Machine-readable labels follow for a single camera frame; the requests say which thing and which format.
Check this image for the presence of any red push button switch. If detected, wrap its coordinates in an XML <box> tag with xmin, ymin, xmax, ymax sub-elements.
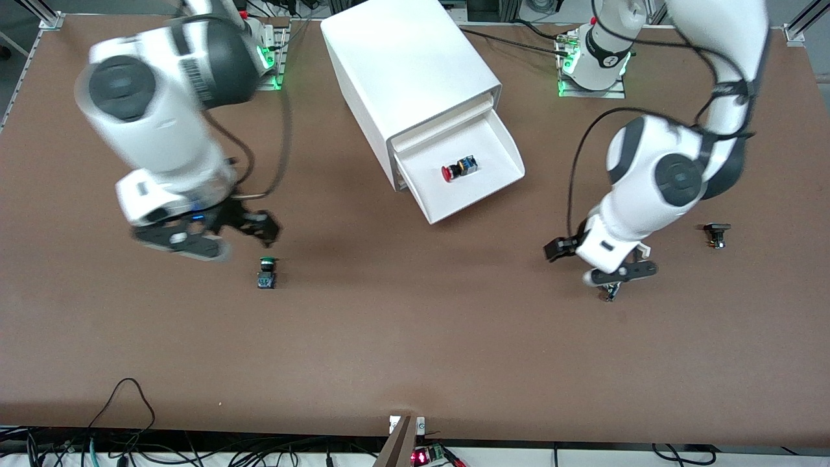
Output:
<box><xmin>441</xmin><ymin>154</ymin><xmax>479</xmax><ymax>184</ymax></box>

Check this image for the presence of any circuit board with red light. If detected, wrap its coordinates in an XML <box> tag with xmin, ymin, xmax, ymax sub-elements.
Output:
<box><xmin>410</xmin><ymin>444</ymin><xmax>466</xmax><ymax>467</ymax></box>

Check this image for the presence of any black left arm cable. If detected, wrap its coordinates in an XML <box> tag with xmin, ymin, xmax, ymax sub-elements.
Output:
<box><xmin>566</xmin><ymin>107</ymin><xmax>649</xmax><ymax>239</ymax></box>

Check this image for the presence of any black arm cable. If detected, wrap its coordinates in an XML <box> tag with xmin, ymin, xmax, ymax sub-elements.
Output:
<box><xmin>566</xmin><ymin>107</ymin><xmax>649</xmax><ymax>239</ymax></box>
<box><xmin>207</xmin><ymin>78</ymin><xmax>292</xmax><ymax>198</ymax></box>

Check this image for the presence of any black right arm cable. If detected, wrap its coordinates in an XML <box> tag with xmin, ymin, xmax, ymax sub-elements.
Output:
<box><xmin>207</xmin><ymin>78</ymin><xmax>292</xmax><ymax>198</ymax></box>

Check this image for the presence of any aluminium arm base plate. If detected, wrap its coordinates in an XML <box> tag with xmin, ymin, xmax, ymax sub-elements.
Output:
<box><xmin>558</xmin><ymin>29</ymin><xmax>627</xmax><ymax>99</ymax></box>
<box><xmin>256</xmin><ymin>18</ymin><xmax>289</xmax><ymax>91</ymax></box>

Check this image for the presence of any black looped cable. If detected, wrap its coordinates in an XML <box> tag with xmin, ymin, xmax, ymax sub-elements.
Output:
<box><xmin>88</xmin><ymin>378</ymin><xmax>157</xmax><ymax>432</ymax></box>

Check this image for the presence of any black base power cable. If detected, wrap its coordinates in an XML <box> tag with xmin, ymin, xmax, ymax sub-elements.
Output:
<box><xmin>457</xmin><ymin>26</ymin><xmax>575</xmax><ymax>58</ymax></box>

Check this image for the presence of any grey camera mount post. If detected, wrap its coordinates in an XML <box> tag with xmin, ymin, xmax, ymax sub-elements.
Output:
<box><xmin>373</xmin><ymin>415</ymin><xmax>416</xmax><ymax>467</ymax></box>

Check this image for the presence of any aluminium frame profile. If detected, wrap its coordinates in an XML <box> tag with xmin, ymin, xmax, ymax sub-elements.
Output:
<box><xmin>0</xmin><ymin>0</ymin><xmax>64</xmax><ymax>134</ymax></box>
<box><xmin>783</xmin><ymin>0</ymin><xmax>830</xmax><ymax>45</ymax></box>

